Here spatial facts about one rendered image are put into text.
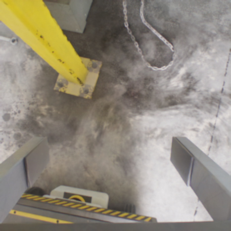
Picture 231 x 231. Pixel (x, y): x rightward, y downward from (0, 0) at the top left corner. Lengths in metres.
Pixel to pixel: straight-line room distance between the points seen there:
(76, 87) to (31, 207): 0.62
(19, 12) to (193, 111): 0.83
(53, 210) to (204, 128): 0.78
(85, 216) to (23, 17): 0.62
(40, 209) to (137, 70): 0.79
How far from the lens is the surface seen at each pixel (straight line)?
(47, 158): 0.17
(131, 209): 0.82
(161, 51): 1.04
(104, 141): 0.90
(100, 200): 0.81
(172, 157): 0.17
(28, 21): 0.57
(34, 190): 0.94
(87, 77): 0.98
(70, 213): 0.65
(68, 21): 1.10
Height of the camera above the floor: 0.89
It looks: 79 degrees down
